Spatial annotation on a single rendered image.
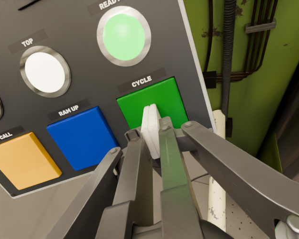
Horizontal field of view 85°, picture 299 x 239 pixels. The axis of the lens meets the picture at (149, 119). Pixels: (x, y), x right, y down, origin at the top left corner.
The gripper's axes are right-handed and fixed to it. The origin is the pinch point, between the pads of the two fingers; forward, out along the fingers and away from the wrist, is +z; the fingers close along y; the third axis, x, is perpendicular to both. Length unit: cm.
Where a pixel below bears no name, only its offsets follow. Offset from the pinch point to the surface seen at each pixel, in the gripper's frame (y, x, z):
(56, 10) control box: -5.2, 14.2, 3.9
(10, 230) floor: -155, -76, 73
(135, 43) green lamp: 1.2, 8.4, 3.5
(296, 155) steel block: 32, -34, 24
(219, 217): 4.6, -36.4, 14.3
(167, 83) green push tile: 2.9, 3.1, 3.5
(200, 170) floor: 7, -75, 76
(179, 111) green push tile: 3.2, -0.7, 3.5
